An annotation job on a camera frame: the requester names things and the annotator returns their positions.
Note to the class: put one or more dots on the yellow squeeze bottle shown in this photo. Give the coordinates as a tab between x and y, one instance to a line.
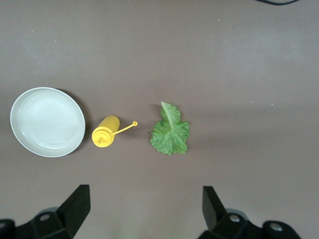
106	132

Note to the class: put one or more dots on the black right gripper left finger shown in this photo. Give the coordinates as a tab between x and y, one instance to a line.
62	219

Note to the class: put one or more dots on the beige round plate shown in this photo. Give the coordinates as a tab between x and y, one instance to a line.
47	122

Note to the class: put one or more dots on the green lettuce leaf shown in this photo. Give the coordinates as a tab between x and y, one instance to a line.
169	134

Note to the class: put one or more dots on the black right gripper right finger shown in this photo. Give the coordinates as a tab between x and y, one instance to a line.
224	224

